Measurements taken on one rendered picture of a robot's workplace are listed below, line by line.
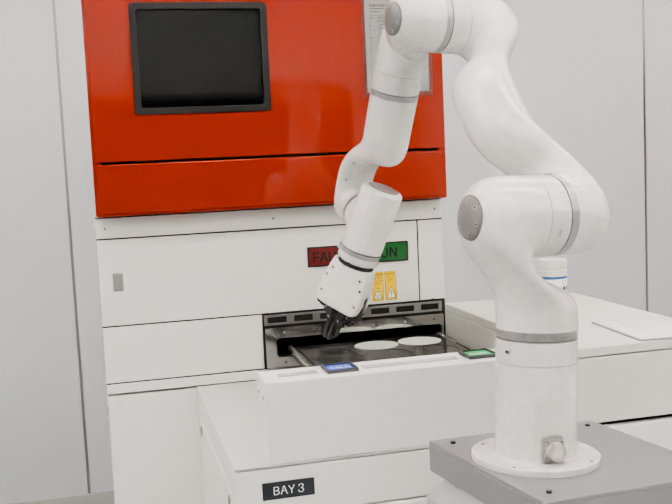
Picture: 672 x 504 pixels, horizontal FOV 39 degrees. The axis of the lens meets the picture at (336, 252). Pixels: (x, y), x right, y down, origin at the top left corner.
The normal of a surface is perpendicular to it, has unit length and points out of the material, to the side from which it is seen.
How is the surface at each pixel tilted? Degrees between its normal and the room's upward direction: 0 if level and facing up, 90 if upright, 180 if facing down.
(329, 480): 90
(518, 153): 121
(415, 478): 90
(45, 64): 90
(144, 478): 90
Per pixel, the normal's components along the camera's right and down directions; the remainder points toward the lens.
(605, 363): 0.25, 0.08
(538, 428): -0.12, 0.07
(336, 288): -0.52, 0.11
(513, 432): -0.72, 0.06
